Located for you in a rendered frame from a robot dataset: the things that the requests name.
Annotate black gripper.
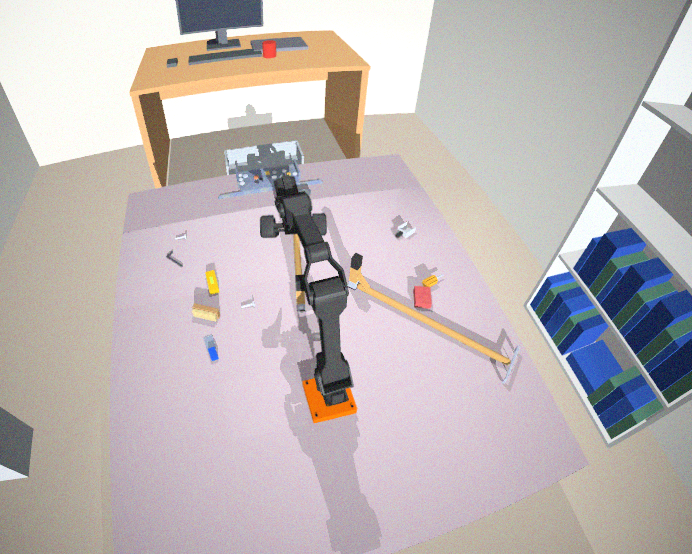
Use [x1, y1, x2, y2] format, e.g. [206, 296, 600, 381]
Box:
[260, 213, 327, 238]

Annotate red rectangular tile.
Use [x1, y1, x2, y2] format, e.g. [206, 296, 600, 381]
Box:
[413, 286, 432, 308]

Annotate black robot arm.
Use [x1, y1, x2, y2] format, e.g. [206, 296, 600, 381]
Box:
[274, 175, 354, 406]

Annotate long scraper with wooden handle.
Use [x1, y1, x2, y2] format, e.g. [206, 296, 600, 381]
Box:
[293, 189, 311, 311]

